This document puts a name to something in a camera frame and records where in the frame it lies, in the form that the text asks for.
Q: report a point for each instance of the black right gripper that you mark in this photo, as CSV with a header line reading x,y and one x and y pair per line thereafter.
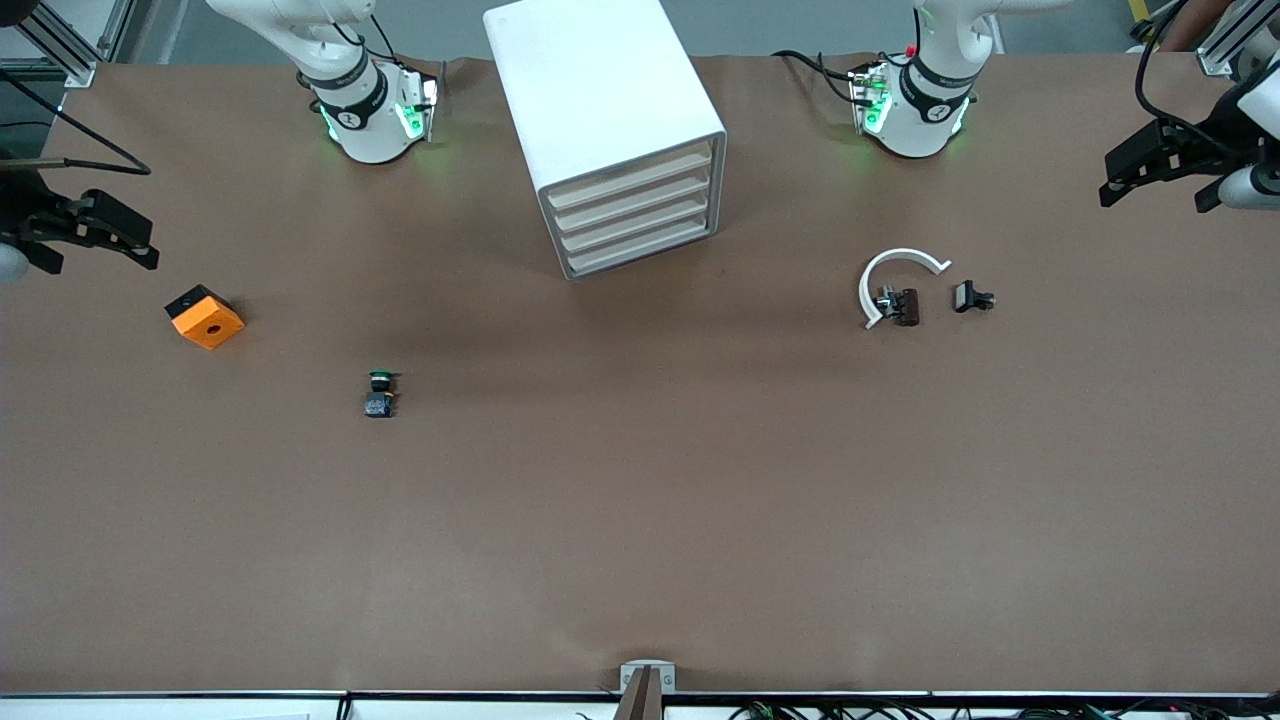
x,y
26,213

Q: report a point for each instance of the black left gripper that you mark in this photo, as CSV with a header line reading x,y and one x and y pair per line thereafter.
x,y
1204,141

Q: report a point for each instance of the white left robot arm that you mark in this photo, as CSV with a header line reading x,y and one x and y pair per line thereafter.
x,y
920,110

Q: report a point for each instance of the bare human forearm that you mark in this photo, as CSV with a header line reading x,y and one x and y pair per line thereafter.
x,y
1195,25

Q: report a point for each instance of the green push button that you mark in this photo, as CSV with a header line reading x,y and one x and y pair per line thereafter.
x,y
380,405

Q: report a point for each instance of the white drawer cabinet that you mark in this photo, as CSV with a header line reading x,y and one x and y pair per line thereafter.
x,y
600,80

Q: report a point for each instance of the small black clip part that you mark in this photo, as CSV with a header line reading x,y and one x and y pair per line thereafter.
x,y
965,297

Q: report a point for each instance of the brown glossy cylinder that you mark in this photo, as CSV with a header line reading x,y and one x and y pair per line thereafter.
x,y
907,307

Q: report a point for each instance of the white curved pipe clamp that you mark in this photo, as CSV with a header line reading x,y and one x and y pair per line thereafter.
x,y
865,290

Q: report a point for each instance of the brown table cover sheet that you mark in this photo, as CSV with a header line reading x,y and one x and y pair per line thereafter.
x,y
640,500

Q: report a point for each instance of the aluminium frame profile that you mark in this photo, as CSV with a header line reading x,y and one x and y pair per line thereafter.
x,y
82,72
1215,62

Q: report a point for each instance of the orange button enclosure box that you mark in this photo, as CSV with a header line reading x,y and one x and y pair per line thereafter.
x,y
212,325

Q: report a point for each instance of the white table edge rail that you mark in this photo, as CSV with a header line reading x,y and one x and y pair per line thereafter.
x,y
150,708

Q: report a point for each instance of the small silver metal bracket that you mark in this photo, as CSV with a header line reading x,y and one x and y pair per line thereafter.
x,y
628,670

